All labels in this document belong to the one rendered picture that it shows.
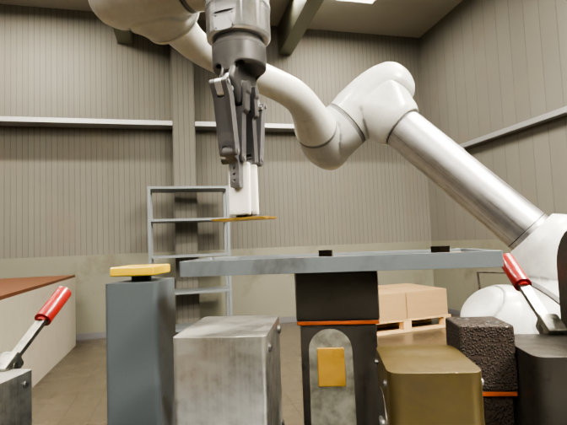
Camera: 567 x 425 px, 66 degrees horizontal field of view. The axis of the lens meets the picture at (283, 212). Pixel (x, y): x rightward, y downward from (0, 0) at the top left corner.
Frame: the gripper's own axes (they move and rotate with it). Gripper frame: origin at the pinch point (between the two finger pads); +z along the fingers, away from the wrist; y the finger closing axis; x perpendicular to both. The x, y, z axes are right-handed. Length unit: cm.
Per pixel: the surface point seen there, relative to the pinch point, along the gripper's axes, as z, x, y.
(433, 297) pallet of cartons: 87, -4, -542
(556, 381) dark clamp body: 19.7, 33.6, 10.5
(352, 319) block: 16.8, 14.5, 1.3
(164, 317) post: 16.5, -9.6, 5.2
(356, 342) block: 19.6, 14.7, 0.9
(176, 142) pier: -132, -317, -440
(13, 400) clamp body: 21.9, -15.4, 21.8
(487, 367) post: 19.5, 28.5, 8.3
